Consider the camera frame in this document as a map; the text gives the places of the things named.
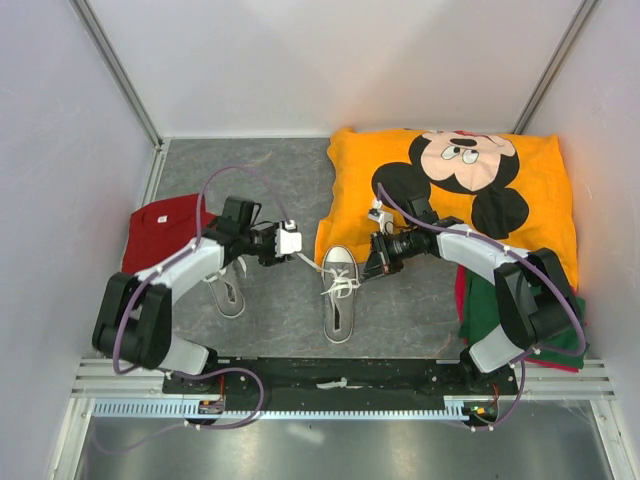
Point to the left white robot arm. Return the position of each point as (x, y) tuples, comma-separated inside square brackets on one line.
[(134, 322)]

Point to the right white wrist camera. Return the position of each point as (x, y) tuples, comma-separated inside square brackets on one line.
[(382, 218)]

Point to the aluminium frame post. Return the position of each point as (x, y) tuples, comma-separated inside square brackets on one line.
[(108, 54), (570, 37)]

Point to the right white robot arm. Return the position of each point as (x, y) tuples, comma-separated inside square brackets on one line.
[(537, 308)]

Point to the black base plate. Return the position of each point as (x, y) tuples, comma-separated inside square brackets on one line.
[(357, 384)]

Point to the white tape scrap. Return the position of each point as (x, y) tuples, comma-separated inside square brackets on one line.
[(340, 383)]

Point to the orange mickey mouse pillow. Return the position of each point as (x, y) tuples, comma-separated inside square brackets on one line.
[(512, 188)]

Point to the right aluminium frame post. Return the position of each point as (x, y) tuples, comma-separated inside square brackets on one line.
[(570, 37)]

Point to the slotted cable duct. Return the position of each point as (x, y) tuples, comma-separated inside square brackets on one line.
[(193, 409)]

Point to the left aluminium frame post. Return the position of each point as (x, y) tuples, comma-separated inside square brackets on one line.
[(108, 54)]

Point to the red cloth under green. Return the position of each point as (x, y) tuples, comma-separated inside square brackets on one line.
[(462, 300)]

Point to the grey sneaker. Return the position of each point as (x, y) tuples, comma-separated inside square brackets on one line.
[(339, 313), (228, 298)]

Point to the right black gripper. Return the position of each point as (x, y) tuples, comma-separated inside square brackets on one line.
[(380, 259)]

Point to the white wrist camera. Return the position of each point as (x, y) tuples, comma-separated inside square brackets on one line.
[(382, 218), (288, 239)]

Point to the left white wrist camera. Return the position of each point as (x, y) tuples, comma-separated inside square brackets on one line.
[(288, 239)]

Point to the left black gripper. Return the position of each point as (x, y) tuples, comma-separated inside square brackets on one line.
[(272, 260)]

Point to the red folded t-shirt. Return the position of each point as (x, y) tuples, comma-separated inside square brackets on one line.
[(158, 230)]

